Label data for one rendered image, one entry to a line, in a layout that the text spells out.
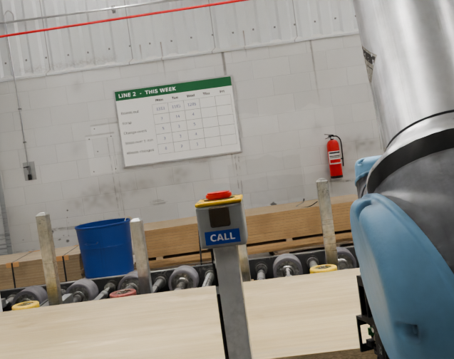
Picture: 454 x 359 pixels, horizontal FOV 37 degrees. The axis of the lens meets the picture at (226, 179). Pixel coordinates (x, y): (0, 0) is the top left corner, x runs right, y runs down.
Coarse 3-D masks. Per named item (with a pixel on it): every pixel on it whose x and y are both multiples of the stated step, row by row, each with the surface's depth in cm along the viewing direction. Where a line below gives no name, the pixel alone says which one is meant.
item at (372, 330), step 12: (360, 276) 91; (360, 288) 91; (360, 300) 91; (360, 324) 93; (372, 324) 89; (360, 336) 93; (372, 336) 94; (360, 348) 94; (372, 348) 94; (384, 348) 87
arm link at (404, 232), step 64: (384, 0) 48; (448, 0) 46; (384, 64) 46; (448, 64) 43; (384, 128) 45; (448, 128) 39; (384, 192) 41; (448, 192) 38; (384, 256) 36; (448, 256) 35; (384, 320) 39; (448, 320) 35
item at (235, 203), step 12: (204, 204) 100; (216, 204) 100; (228, 204) 100; (240, 204) 100; (204, 216) 100; (240, 216) 100; (204, 228) 100; (216, 228) 100; (228, 228) 100; (240, 228) 100; (204, 240) 100
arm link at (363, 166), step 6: (378, 156) 90; (360, 162) 90; (366, 162) 88; (372, 162) 88; (360, 168) 89; (366, 168) 88; (360, 174) 89; (366, 174) 88; (360, 180) 89; (366, 180) 88; (360, 186) 90; (360, 192) 89; (360, 198) 88
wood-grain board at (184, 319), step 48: (192, 288) 195; (288, 288) 178; (336, 288) 171; (0, 336) 169; (48, 336) 162; (96, 336) 156; (144, 336) 151; (192, 336) 145; (288, 336) 136; (336, 336) 132
